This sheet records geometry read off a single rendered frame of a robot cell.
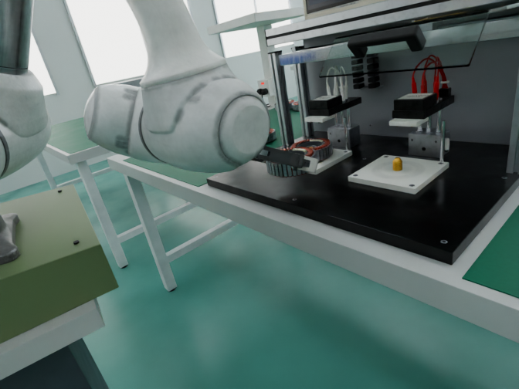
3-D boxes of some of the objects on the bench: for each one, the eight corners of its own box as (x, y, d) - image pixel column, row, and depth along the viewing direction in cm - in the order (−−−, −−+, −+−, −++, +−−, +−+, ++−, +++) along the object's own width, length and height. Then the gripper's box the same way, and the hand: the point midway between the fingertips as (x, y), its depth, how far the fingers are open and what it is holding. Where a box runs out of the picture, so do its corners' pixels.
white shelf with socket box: (271, 120, 158) (253, 12, 140) (226, 118, 185) (206, 27, 167) (319, 103, 177) (309, 5, 159) (272, 103, 205) (258, 20, 187)
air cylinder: (350, 148, 95) (348, 129, 93) (329, 146, 100) (327, 127, 98) (361, 143, 98) (359, 124, 95) (339, 140, 103) (337, 123, 101)
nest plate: (316, 174, 81) (315, 170, 81) (273, 166, 92) (273, 162, 92) (352, 154, 90) (352, 150, 89) (310, 149, 101) (309, 145, 100)
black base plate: (452, 265, 47) (452, 252, 47) (208, 185, 94) (205, 177, 94) (544, 157, 73) (545, 147, 72) (316, 136, 120) (315, 130, 119)
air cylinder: (439, 158, 77) (440, 135, 75) (408, 154, 83) (408, 133, 80) (449, 151, 80) (450, 128, 78) (418, 148, 85) (418, 126, 83)
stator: (319, 165, 83) (317, 151, 82) (283, 162, 91) (280, 149, 89) (340, 150, 91) (339, 137, 89) (306, 148, 98) (304, 136, 96)
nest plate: (415, 194, 64) (415, 188, 63) (347, 181, 75) (347, 176, 74) (449, 167, 72) (449, 161, 71) (384, 159, 83) (384, 153, 82)
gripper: (178, 155, 69) (258, 170, 84) (251, 172, 52) (334, 188, 67) (185, 119, 69) (264, 141, 84) (261, 124, 52) (342, 151, 67)
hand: (290, 160), depth 74 cm, fingers closed on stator, 11 cm apart
